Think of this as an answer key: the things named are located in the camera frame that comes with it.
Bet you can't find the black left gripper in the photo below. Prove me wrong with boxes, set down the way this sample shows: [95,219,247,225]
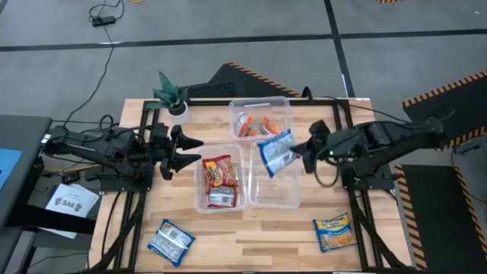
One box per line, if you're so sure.
[150,122,205,181]

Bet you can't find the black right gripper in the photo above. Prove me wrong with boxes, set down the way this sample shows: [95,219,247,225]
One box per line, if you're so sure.
[289,119,333,174]

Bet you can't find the clear plastic bin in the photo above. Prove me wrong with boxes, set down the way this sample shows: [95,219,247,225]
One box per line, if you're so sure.
[247,139,302,209]
[228,95,294,142]
[193,143,248,215]

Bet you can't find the black side table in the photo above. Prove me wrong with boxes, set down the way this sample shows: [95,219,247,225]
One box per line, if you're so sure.
[0,115,53,229]

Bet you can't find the black aluminium rig frame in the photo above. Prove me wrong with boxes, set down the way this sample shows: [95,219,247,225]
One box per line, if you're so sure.
[89,97,412,273]

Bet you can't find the blue sheet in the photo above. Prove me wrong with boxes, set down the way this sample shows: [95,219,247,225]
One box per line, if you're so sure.
[0,148,23,191]

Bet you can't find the blue Maruchan noodle packet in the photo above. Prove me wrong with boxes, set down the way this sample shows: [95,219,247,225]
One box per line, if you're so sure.
[313,212,358,253]
[147,218,196,268]
[257,129,300,179]

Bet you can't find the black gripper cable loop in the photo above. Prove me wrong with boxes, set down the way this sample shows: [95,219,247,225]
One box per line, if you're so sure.
[314,155,342,189]

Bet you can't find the black power adapter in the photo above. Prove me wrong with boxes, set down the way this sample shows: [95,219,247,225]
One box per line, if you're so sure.
[91,14,116,27]

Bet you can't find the black hazard-striped mat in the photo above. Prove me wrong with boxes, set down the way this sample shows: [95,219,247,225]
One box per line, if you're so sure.
[186,62,301,98]
[401,70,487,150]
[393,164,487,273]

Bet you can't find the green plant in white pot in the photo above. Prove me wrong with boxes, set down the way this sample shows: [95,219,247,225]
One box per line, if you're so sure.
[145,71,191,126]

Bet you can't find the red Maruchan noodle packet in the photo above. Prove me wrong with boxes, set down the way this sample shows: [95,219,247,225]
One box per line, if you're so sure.
[206,184,239,209]
[201,155,239,188]

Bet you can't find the white printed paper sheet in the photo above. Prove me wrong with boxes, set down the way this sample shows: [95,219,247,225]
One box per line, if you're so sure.
[44,183,100,220]

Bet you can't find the black floor cable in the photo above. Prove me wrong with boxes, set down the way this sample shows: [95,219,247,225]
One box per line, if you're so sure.
[62,25,116,126]

